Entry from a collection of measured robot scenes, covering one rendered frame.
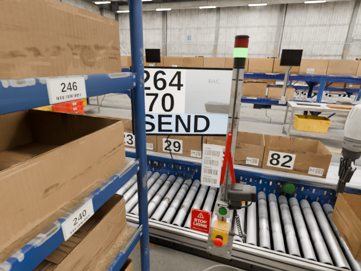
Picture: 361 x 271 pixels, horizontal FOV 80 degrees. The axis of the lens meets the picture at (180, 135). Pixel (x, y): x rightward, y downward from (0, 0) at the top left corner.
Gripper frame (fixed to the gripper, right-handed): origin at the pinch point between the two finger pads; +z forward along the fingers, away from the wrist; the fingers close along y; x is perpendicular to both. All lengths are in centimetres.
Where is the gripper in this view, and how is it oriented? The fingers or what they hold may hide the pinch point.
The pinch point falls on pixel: (340, 186)
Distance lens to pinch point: 137.5
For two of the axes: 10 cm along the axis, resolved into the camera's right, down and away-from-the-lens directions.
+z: -0.2, 9.5, 3.2
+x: 9.5, 1.2, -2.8
